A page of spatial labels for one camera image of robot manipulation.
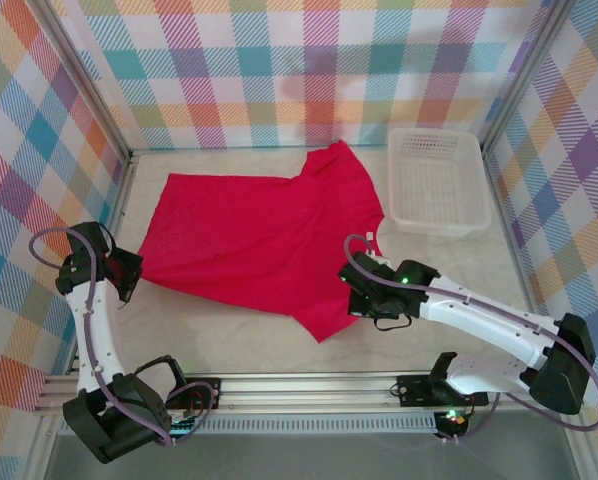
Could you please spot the red t-shirt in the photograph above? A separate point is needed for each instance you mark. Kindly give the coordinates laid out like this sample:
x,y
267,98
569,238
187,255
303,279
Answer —
x,y
259,240

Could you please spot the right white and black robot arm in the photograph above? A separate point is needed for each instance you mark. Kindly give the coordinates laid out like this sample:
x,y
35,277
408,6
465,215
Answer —
x,y
479,315

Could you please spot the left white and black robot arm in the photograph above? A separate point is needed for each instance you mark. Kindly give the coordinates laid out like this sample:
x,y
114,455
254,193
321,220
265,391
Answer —
x,y
96,340

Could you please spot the white perforated plastic basket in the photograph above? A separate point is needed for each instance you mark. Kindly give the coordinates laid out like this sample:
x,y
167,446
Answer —
x,y
439,175

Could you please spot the orange circuit board with LED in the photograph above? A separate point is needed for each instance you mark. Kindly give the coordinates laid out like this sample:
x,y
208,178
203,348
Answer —
x,y
454,420

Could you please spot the cream table cover sheet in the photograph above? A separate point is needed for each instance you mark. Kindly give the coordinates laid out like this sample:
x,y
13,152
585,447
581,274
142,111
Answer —
x,y
254,350

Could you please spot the green circuit board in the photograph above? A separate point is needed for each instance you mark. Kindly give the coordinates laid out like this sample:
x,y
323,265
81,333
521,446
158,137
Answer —
x,y
184,424

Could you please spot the aluminium frame side rail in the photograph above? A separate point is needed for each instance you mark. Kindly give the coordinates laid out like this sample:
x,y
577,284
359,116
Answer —
x,y
503,210
121,200

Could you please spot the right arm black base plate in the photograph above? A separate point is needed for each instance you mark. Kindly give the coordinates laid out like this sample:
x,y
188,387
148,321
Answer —
x,y
414,390

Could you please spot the aluminium slotted base rail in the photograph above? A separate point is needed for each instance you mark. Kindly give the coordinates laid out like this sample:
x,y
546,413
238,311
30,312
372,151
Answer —
x,y
304,390

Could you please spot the aluminium frame post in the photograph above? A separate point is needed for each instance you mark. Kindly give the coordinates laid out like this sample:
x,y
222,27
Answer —
x,y
525,75
88,75

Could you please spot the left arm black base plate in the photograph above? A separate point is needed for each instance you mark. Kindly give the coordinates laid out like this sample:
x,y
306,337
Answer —
x,y
206,395

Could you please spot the aluminium frame leg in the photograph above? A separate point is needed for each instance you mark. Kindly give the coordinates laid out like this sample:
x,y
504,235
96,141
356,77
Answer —
x,y
41,450
579,450

